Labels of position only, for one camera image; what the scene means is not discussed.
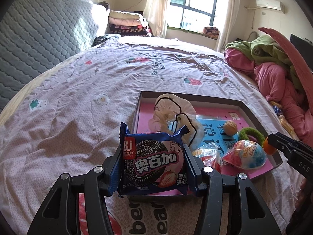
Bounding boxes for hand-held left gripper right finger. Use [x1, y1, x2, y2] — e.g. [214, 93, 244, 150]
[183, 144, 282, 235]

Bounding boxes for orange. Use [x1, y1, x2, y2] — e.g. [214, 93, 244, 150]
[263, 138, 275, 155]

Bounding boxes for strawberry printed bed sheet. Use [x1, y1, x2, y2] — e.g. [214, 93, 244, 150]
[0, 35, 313, 235]

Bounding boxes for cream dotted hair scrunchie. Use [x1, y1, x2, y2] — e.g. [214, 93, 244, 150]
[149, 93, 204, 152]

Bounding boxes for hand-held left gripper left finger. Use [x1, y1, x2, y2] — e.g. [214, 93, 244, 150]
[27, 149, 123, 235]

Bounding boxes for patterned cushion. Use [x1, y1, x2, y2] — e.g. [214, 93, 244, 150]
[203, 26, 220, 39]

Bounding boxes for pink blanket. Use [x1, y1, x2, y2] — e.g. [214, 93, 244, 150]
[224, 48, 313, 147]

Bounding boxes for dark checkered folded blanket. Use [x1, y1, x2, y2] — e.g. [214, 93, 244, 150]
[109, 24, 152, 37]

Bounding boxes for green blanket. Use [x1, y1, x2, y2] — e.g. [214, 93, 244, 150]
[225, 34, 306, 91]

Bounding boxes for pink and blue picture book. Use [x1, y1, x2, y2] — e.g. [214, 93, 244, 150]
[136, 97, 277, 179]

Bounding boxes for cream folded blanket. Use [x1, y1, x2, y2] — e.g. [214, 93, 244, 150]
[109, 10, 148, 27]

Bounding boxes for green fuzzy ring scrunchie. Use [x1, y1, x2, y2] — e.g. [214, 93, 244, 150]
[238, 127, 265, 147]

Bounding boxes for shallow grey cardboard box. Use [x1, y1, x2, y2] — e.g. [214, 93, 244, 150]
[125, 91, 283, 196]

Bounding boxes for person's right hand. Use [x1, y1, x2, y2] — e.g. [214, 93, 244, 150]
[295, 179, 313, 210]

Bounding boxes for cream window curtain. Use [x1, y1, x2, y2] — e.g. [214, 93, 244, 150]
[215, 0, 242, 52]
[143, 0, 173, 38]

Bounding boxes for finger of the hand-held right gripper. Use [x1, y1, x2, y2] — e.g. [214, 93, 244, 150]
[267, 132, 297, 161]

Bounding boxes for white air conditioner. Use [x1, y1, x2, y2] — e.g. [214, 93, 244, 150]
[255, 0, 285, 14]

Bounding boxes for dark cloth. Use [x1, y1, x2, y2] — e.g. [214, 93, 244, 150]
[94, 35, 120, 46]

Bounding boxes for black television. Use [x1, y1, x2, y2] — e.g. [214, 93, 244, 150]
[290, 34, 313, 52]

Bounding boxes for walnut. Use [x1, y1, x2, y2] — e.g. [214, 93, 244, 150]
[224, 120, 238, 136]

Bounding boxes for blue cookie packet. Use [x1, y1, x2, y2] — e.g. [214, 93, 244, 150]
[117, 121, 188, 197]

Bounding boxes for grey quilted headboard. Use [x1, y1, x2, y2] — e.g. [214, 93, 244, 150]
[0, 0, 99, 113]

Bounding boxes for white pillow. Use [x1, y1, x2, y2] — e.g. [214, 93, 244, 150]
[92, 1, 110, 33]

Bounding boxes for pink padded cover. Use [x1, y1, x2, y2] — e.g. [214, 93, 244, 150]
[258, 27, 313, 103]

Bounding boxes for red toy egg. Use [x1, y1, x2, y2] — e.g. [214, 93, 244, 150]
[222, 139, 267, 169]
[192, 143, 223, 173]

